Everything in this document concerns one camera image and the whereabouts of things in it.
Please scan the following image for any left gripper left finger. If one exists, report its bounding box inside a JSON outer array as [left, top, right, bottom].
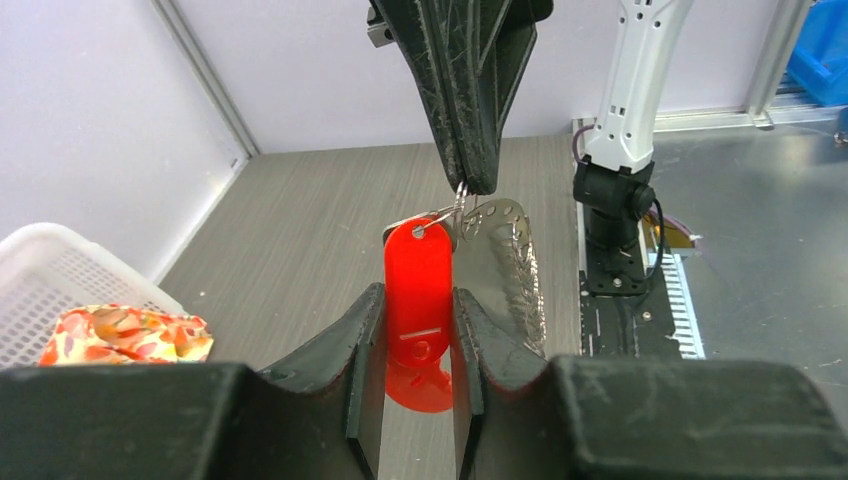
[[258, 283, 387, 479]]

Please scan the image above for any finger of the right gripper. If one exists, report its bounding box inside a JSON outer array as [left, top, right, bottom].
[[370, 0, 472, 192], [464, 0, 553, 195]]

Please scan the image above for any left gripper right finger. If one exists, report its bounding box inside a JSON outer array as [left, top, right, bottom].
[[451, 288, 550, 479]]

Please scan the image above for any metal keyring holder red handle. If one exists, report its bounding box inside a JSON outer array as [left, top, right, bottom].
[[385, 198, 546, 414]]

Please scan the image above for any key with red tag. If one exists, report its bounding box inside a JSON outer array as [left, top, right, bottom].
[[383, 183, 468, 368]]

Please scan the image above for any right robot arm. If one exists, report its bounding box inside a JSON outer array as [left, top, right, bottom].
[[367, 0, 691, 296]]

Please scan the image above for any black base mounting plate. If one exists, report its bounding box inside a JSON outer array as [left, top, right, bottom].
[[577, 198, 684, 362]]

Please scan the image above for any orange floral cloth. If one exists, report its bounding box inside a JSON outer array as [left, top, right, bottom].
[[38, 304, 214, 367]]

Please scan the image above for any white plastic laundry basket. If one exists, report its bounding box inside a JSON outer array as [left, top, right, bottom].
[[1, 222, 185, 369]]

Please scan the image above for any white slotted cable duct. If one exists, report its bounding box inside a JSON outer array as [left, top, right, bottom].
[[662, 253, 706, 360]]

